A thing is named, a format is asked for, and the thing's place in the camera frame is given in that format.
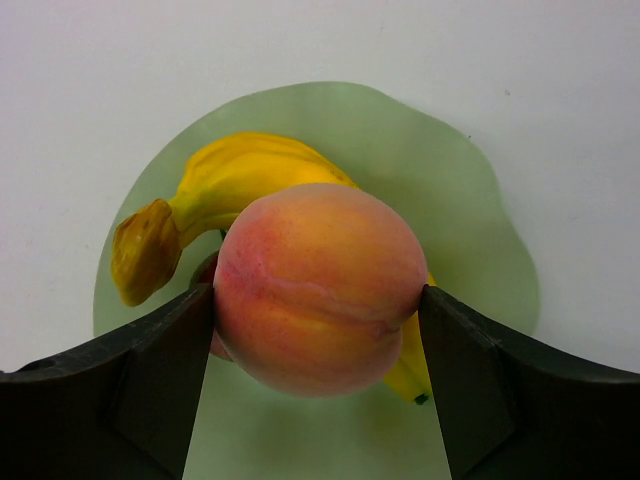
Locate yellow fake banana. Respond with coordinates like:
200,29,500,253
110,132,431,402

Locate fake peach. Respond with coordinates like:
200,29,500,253
213,183,427,398

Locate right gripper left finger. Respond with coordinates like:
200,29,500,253
1,285,213,479

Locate green glass bowl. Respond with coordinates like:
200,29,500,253
116,82,540,480

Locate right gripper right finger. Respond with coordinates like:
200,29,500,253
419,286,639,479

